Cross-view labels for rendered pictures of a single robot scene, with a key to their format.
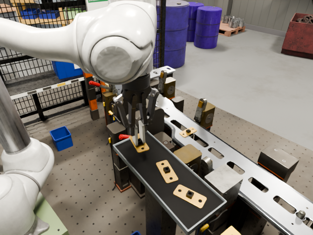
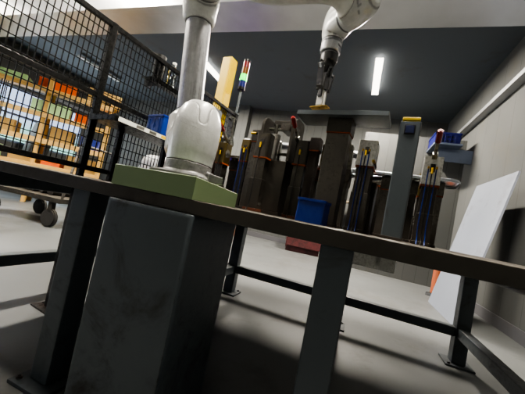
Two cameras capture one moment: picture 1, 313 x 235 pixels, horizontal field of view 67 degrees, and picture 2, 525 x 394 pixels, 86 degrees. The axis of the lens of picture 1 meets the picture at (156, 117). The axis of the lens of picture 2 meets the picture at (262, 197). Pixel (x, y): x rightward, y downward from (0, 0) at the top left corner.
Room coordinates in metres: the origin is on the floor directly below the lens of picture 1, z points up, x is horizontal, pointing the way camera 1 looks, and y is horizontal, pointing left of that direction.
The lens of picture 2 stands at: (-0.46, 0.73, 0.71)
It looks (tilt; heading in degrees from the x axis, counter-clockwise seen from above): 3 degrees up; 334
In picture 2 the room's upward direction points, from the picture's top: 11 degrees clockwise
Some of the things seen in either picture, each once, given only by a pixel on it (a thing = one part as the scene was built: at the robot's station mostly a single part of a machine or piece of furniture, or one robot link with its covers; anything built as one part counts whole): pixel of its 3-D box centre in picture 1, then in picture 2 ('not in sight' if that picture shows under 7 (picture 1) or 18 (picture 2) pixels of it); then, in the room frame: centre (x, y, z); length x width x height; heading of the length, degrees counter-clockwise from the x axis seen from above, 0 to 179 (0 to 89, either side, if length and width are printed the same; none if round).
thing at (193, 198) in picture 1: (189, 195); not in sight; (0.39, -0.09, 1.17); 0.08 x 0.04 x 0.01; 58
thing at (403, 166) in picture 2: not in sight; (401, 181); (0.27, -0.18, 0.92); 0.08 x 0.08 x 0.44; 37
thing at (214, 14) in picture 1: (199, 24); not in sight; (5.42, -0.91, 0.38); 1.05 x 0.64 x 0.76; 46
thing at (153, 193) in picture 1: (162, 171); (343, 119); (0.48, -0.02, 1.16); 0.37 x 0.14 x 0.02; 37
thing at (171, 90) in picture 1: (168, 103); not in sight; (1.32, -0.08, 0.87); 0.12 x 0.07 x 0.35; 127
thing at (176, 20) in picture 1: (167, 33); not in sight; (4.19, -0.17, 0.51); 0.70 x 0.68 x 1.03; 46
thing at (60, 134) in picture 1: (61, 138); not in sight; (1.10, 0.58, 0.75); 0.11 x 0.10 x 0.09; 37
